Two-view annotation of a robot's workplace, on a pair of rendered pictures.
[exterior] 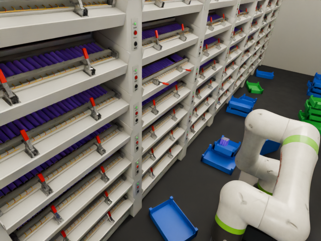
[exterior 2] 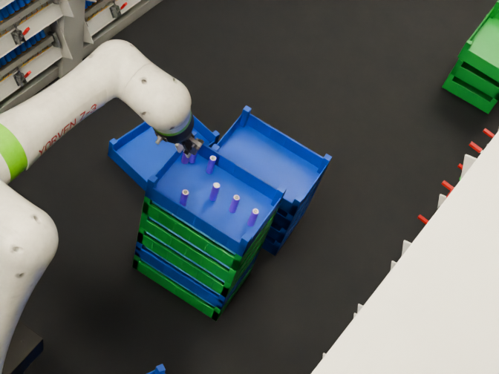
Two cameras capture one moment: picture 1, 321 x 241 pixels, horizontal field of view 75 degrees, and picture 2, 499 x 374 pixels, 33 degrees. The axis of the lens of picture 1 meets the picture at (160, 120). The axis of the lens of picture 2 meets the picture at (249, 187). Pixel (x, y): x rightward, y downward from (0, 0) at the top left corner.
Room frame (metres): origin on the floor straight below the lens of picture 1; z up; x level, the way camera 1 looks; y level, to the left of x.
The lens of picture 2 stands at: (1.49, -0.23, 2.22)
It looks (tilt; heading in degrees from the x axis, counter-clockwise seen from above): 55 degrees down; 169
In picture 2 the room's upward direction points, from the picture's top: 20 degrees clockwise
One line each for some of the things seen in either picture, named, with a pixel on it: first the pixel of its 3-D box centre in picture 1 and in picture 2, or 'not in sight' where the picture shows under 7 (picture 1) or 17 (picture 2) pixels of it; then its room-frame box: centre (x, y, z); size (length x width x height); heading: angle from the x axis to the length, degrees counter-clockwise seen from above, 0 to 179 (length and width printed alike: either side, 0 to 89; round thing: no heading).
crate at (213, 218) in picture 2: not in sight; (215, 191); (0.29, -0.08, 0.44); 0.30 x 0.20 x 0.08; 65
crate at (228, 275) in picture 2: not in sight; (206, 222); (0.29, -0.08, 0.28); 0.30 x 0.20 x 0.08; 65
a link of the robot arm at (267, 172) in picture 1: (271, 175); not in sight; (0.85, -0.66, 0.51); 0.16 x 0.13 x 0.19; 58
